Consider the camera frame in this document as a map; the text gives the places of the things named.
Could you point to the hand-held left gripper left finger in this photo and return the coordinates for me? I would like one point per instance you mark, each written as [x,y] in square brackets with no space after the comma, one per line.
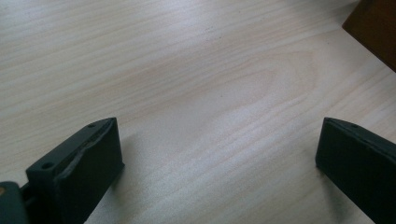
[84,168]

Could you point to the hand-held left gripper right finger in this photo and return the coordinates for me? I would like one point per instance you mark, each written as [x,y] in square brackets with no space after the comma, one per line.
[358,165]

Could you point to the brown wooden box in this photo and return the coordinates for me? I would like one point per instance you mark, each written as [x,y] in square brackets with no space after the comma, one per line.
[375,28]

